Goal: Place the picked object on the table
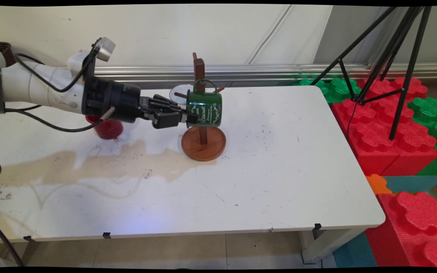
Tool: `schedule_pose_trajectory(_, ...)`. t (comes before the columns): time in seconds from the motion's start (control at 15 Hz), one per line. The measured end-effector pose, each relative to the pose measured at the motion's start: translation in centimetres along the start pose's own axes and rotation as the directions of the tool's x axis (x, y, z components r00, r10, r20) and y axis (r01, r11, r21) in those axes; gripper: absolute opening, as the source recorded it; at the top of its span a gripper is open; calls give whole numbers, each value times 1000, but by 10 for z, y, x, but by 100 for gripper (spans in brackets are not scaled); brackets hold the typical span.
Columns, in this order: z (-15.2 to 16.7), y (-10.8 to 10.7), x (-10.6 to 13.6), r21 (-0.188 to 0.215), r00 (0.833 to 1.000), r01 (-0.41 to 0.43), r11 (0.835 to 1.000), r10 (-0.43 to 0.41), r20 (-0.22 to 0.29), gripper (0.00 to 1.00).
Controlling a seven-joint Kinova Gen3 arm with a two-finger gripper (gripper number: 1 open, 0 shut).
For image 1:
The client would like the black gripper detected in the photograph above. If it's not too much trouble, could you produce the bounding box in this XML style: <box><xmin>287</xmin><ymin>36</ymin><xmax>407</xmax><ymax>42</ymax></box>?
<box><xmin>82</xmin><ymin>77</ymin><xmax>199</xmax><ymax>130</ymax></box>

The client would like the green enamel mug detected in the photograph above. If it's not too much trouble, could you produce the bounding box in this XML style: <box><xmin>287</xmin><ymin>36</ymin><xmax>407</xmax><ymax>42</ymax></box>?
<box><xmin>185</xmin><ymin>78</ymin><xmax>223</xmax><ymax>128</ymax></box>

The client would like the white enamel mug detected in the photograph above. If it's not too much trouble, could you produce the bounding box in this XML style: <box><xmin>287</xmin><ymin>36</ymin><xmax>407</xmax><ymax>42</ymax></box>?
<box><xmin>169</xmin><ymin>84</ymin><xmax>194</xmax><ymax>105</ymax></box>

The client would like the brown wooden mug tree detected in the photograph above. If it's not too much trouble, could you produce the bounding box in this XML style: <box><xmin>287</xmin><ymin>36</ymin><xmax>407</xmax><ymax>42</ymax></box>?
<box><xmin>174</xmin><ymin>52</ymin><xmax>227</xmax><ymax>162</ymax></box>

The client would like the red enamel mug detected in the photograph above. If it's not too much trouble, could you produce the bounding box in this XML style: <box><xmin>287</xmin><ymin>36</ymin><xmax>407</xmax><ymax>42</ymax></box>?
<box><xmin>85</xmin><ymin>115</ymin><xmax>124</xmax><ymax>141</ymax></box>

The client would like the brown wicker basket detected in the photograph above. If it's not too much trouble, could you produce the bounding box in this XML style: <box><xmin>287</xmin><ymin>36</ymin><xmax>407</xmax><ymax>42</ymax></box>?
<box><xmin>0</xmin><ymin>41</ymin><xmax>17</xmax><ymax>68</ymax></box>

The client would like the green studded foam block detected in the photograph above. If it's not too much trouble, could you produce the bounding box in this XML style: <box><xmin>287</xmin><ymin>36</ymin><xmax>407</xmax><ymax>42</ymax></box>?
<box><xmin>407</xmin><ymin>97</ymin><xmax>437</xmax><ymax>176</ymax></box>
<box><xmin>292</xmin><ymin>78</ymin><xmax>362</xmax><ymax>104</ymax></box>

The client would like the white table leg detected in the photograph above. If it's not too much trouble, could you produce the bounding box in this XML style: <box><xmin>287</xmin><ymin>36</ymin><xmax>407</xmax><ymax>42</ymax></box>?
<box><xmin>300</xmin><ymin>227</ymin><xmax>369</xmax><ymax>265</ymax></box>

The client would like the large red studded foam block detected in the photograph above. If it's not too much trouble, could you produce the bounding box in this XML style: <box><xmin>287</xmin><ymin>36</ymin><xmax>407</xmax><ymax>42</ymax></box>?
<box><xmin>331</xmin><ymin>98</ymin><xmax>437</xmax><ymax>177</ymax></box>

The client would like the orange foam piece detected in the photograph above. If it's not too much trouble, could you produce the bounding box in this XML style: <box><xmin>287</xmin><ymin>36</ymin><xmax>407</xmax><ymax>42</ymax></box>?
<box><xmin>366</xmin><ymin>174</ymin><xmax>393</xmax><ymax>196</ymax></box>

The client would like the teal foam block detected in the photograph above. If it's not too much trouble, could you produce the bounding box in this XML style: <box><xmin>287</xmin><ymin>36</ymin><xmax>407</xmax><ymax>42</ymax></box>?
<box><xmin>332</xmin><ymin>231</ymin><xmax>377</xmax><ymax>268</ymax></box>
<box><xmin>382</xmin><ymin>175</ymin><xmax>437</xmax><ymax>194</ymax></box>

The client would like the black tripod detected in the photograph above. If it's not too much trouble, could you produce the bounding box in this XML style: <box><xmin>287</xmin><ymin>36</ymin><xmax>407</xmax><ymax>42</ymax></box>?
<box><xmin>310</xmin><ymin>6</ymin><xmax>432</xmax><ymax>141</ymax></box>

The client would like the black cable with metal plug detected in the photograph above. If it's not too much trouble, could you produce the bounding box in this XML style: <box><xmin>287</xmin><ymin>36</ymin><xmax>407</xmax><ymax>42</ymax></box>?
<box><xmin>0</xmin><ymin>106</ymin><xmax>116</xmax><ymax>133</ymax></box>

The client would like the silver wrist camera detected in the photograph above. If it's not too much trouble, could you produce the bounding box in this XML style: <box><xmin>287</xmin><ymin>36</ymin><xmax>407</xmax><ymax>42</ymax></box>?
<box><xmin>91</xmin><ymin>37</ymin><xmax>116</xmax><ymax>62</ymax></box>

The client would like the black camera cable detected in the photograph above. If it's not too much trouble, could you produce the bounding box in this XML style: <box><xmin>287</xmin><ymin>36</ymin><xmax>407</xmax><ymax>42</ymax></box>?
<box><xmin>15</xmin><ymin>38</ymin><xmax>101</xmax><ymax>94</ymax></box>

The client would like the aluminium wall rail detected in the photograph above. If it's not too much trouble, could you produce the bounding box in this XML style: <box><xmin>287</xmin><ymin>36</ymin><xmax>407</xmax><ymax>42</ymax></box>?
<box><xmin>90</xmin><ymin>63</ymin><xmax>437</xmax><ymax>89</ymax></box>

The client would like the white wall cable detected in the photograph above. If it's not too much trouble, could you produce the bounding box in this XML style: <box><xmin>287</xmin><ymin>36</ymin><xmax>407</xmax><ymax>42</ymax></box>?
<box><xmin>246</xmin><ymin>5</ymin><xmax>293</xmax><ymax>65</ymax></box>

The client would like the black hanging cable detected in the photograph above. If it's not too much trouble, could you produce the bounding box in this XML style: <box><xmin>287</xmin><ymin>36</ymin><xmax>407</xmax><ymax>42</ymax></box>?
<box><xmin>0</xmin><ymin>215</ymin><xmax>25</xmax><ymax>267</ymax></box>

